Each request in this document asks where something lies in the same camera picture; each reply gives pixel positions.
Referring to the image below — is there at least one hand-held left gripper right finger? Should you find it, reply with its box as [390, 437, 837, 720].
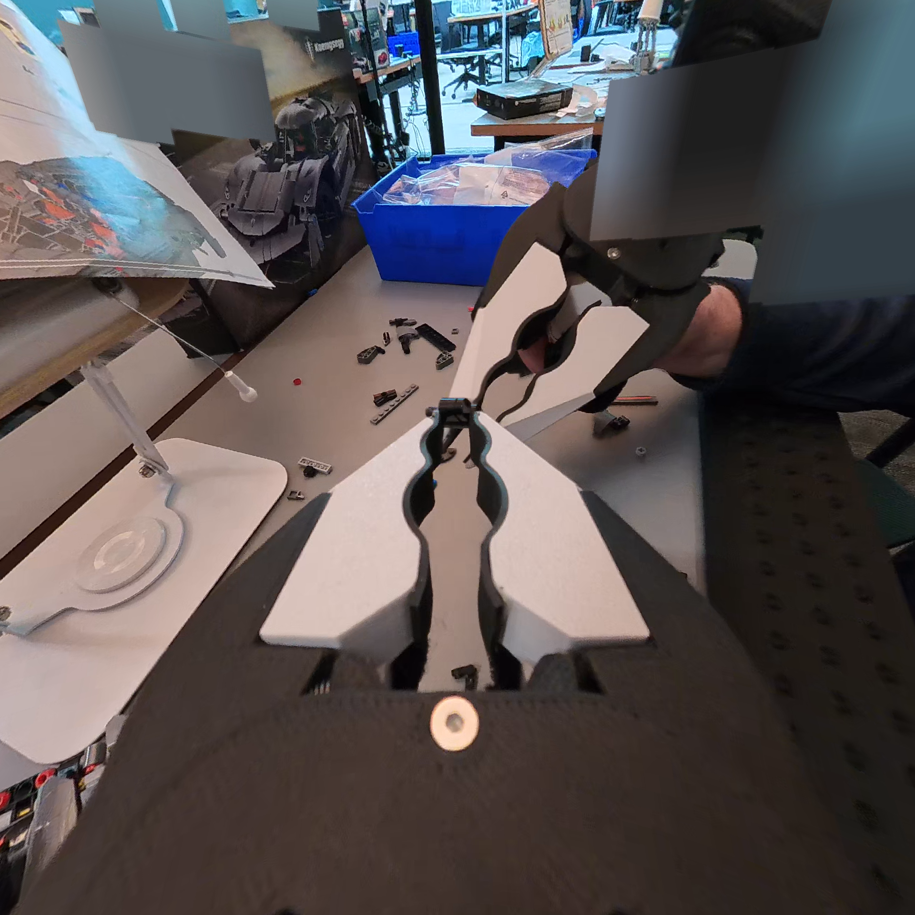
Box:
[472, 413, 653, 669]

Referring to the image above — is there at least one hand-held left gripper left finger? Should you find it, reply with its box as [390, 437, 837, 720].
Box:
[259, 417, 438, 686]

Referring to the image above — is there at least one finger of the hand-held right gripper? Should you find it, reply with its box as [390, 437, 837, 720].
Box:
[497, 302, 651, 442]
[450, 239, 570, 416]

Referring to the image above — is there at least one small black lego assembly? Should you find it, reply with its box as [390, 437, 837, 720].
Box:
[427, 398, 477, 458]

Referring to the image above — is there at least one person's right forearm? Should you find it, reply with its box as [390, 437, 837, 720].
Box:
[668, 275, 915, 417]

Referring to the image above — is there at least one grey long thin lego plate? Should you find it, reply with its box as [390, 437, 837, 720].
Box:
[370, 384, 420, 426]

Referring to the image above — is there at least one lego set box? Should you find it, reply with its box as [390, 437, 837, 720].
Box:
[172, 18, 380, 355]

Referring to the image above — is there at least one partly built lego model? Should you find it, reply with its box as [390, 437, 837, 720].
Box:
[0, 743, 110, 915]

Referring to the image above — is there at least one lego instruction booklet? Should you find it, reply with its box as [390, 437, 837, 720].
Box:
[0, 0, 276, 290]

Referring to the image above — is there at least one person's right hand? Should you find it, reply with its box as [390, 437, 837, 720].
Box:
[661, 281, 746, 377]

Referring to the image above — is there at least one blue plastic bin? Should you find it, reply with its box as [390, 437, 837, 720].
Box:
[352, 149, 599, 285]

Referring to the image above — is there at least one pile of clear plastic bags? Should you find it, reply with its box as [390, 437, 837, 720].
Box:
[386, 146, 594, 208]

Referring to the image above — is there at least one white book stand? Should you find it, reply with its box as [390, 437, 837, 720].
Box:
[0, 275, 288, 766]

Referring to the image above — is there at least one wooden table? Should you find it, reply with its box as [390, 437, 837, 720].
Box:
[469, 107, 606, 155]

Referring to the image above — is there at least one black flat cardboard box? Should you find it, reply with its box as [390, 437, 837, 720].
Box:
[475, 81, 574, 122]

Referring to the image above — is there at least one black office chair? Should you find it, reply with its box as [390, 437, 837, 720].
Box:
[442, 49, 503, 99]

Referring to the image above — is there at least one small white device on stand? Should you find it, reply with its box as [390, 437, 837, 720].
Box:
[632, 0, 664, 74]

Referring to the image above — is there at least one black pillar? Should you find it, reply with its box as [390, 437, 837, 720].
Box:
[413, 0, 446, 155]

